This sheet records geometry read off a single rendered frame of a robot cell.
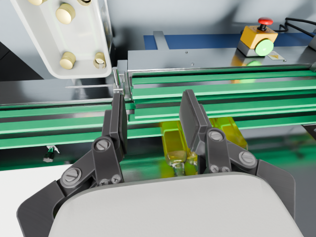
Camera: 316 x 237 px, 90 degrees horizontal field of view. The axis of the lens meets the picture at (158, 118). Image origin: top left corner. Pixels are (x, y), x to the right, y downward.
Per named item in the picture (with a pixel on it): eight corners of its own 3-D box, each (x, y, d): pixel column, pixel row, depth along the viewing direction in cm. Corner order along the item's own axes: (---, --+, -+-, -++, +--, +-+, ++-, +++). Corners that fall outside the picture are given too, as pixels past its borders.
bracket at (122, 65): (120, 85, 54) (119, 99, 49) (115, 59, 47) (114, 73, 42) (130, 85, 54) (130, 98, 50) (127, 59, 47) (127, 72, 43)
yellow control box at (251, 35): (235, 46, 55) (246, 57, 51) (245, 23, 50) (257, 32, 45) (254, 46, 56) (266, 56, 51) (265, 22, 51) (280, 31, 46)
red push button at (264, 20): (258, 33, 47) (264, 20, 44) (251, 28, 49) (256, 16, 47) (270, 33, 47) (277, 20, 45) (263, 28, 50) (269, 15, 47)
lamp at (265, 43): (251, 53, 50) (256, 58, 48) (258, 38, 46) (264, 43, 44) (264, 52, 50) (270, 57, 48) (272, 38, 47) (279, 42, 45)
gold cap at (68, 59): (77, 62, 51) (74, 69, 48) (66, 62, 50) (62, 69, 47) (74, 51, 48) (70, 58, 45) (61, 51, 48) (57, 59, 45)
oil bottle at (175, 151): (157, 114, 58) (166, 171, 43) (158, 103, 53) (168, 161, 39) (172, 113, 58) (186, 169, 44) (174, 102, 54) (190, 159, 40)
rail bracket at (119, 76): (120, 103, 51) (118, 135, 43) (110, 52, 38) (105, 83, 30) (130, 103, 51) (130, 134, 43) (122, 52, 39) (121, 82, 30)
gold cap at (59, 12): (57, 3, 39) (51, 7, 36) (73, 3, 40) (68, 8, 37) (63, 19, 42) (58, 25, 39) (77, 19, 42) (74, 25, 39)
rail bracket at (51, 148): (61, 135, 60) (49, 169, 51) (52, 123, 55) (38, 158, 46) (72, 134, 61) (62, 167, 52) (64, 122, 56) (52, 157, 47)
